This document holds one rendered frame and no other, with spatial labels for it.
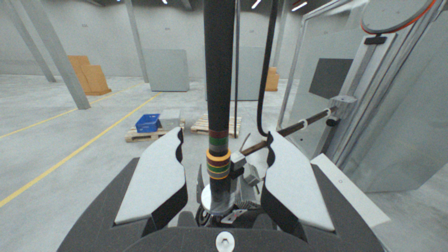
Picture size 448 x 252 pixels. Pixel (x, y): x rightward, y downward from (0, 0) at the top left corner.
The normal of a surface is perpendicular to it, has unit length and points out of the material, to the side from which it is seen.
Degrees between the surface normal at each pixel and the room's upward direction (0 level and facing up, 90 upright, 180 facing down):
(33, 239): 0
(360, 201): 50
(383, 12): 90
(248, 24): 90
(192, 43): 90
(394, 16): 90
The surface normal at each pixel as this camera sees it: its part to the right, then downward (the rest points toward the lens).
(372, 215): -0.75, -0.58
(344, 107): -0.81, 0.26
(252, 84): 0.08, 0.47
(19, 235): 0.03, -0.88
